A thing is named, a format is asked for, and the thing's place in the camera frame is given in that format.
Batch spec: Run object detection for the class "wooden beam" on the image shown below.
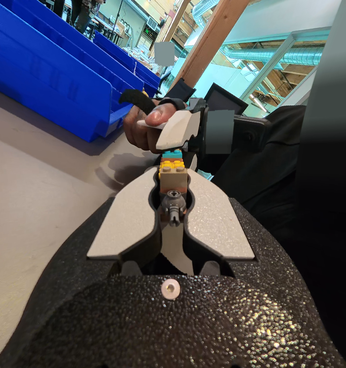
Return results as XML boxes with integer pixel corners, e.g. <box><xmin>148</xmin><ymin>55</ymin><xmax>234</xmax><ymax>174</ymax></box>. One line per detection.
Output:
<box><xmin>174</xmin><ymin>0</ymin><xmax>250</xmax><ymax>88</ymax></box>

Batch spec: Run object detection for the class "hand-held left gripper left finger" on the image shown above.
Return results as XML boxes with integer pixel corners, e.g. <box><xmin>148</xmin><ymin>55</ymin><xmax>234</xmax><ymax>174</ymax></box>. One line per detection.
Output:
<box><xmin>87</xmin><ymin>167</ymin><xmax>162</xmax><ymax>261</ymax></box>

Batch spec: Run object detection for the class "multicoloured lego build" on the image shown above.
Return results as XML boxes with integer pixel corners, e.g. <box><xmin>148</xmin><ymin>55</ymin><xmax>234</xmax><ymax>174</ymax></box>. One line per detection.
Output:
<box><xmin>159</xmin><ymin>148</ymin><xmax>191</xmax><ymax>228</ymax></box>

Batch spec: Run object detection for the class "blue plastic bin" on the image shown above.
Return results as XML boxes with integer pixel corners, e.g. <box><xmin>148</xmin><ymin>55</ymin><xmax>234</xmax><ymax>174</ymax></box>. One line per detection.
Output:
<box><xmin>0</xmin><ymin>17</ymin><xmax>134</xmax><ymax>143</ymax></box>
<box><xmin>0</xmin><ymin>0</ymin><xmax>145</xmax><ymax>97</ymax></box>
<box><xmin>94</xmin><ymin>29</ymin><xmax>162</xmax><ymax>98</ymax></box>

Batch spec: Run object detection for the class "person's right hand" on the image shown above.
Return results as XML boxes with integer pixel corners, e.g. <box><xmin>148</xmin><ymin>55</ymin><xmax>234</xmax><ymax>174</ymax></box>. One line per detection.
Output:
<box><xmin>123</xmin><ymin>102</ymin><xmax>188</xmax><ymax>154</ymax></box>

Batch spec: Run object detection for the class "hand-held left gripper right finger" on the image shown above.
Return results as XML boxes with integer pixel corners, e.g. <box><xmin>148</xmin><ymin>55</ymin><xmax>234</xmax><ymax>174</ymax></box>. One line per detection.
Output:
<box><xmin>185</xmin><ymin>170</ymin><xmax>256</xmax><ymax>261</ymax></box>

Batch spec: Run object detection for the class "silver air duct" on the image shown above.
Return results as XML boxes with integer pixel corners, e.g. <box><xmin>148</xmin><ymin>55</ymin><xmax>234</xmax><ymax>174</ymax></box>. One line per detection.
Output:
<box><xmin>192</xmin><ymin>0</ymin><xmax>219</xmax><ymax>22</ymax></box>
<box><xmin>225</xmin><ymin>46</ymin><xmax>324</xmax><ymax>66</ymax></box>

